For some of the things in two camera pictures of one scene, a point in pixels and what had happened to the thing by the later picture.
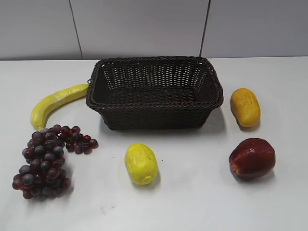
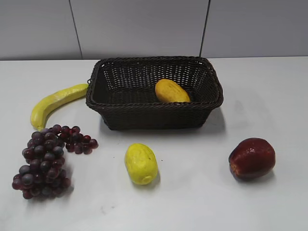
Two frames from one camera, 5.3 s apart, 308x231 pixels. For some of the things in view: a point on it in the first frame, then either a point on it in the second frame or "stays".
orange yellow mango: x=245 y=107 → x=168 y=91
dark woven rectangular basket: x=153 y=92 stays
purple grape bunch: x=44 y=173 stays
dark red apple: x=251 y=157 stays
